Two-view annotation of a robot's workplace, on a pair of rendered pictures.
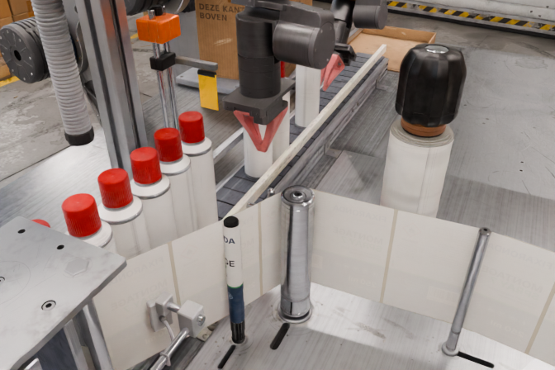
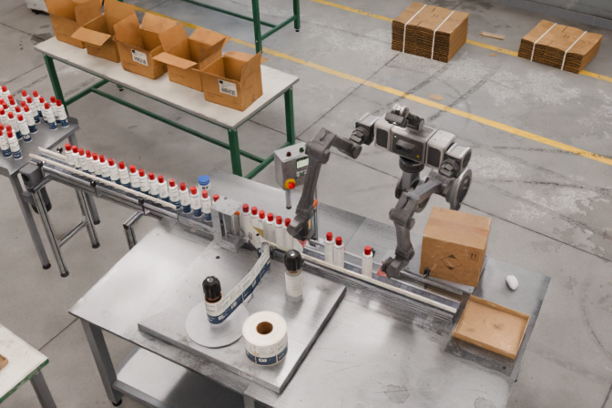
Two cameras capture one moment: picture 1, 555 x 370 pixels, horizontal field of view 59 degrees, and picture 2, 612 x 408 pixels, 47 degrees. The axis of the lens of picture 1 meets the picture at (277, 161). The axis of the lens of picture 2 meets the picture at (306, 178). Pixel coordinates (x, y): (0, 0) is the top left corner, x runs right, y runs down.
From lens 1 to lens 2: 3.42 m
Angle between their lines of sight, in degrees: 73
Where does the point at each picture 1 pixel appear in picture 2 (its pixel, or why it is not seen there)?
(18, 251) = (234, 205)
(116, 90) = not seen: hidden behind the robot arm
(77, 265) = (229, 210)
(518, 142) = (370, 360)
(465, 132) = (379, 341)
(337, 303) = (269, 278)
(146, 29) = not seen: hidden behind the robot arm
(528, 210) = (304, 331)
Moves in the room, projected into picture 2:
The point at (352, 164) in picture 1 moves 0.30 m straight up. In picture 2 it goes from (334, 288) to (333, 244)
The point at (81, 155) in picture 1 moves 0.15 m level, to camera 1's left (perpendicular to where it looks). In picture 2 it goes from (355, 219) to (354, 203)
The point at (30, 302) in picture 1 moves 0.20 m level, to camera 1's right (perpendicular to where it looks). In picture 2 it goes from (224, 209) to (219, 235)
